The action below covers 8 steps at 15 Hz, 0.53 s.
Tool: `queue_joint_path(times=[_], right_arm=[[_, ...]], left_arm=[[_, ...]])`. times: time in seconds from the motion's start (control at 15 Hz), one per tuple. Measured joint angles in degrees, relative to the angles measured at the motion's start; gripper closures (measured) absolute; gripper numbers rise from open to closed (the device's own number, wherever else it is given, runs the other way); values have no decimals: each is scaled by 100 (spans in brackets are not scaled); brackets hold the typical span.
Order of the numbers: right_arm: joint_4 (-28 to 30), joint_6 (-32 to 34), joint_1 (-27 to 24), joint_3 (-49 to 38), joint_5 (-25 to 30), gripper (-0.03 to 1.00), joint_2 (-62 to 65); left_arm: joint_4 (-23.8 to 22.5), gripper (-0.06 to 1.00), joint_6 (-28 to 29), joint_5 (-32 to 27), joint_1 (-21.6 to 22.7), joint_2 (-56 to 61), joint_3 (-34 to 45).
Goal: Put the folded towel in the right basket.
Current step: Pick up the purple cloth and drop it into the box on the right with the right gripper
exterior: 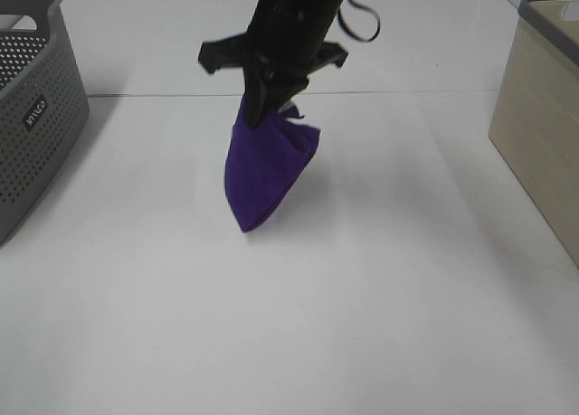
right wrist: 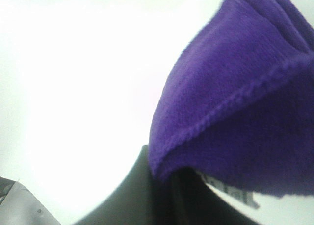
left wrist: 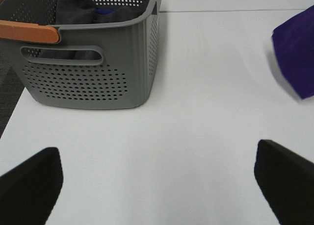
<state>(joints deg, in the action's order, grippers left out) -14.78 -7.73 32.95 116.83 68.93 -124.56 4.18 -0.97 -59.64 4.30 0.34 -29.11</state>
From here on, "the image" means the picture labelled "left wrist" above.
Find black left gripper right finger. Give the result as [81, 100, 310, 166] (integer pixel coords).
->
[254, 140, 314, 225]

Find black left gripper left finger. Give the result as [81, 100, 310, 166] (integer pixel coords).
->
[0, 147, 64, 225]

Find purple towel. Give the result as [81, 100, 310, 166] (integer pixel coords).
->
[272, 6, 314, 99]

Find grey perforated plastic basket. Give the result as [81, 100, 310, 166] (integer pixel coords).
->
[0, 0, 161, 110]

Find grey cloth in basket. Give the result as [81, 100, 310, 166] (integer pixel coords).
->
[38, 0, 144, 60]

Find blue cloth in basket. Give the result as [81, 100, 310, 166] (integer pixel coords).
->
[96, 7, 114, 16]

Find orange basket handle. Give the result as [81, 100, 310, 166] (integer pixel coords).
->
[0, 20, 59, 43]

